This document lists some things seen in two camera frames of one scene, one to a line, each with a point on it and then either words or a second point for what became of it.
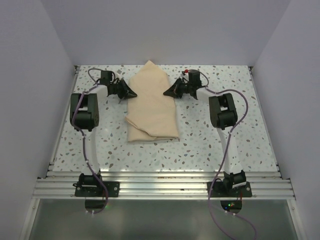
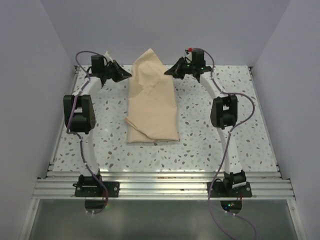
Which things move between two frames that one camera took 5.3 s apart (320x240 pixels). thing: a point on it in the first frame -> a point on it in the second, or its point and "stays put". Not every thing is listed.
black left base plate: [95, 189] stays put
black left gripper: [126, 93] -> [121, 74]
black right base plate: [221, 190] stays put
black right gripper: [174, 91] -> [176, 71]
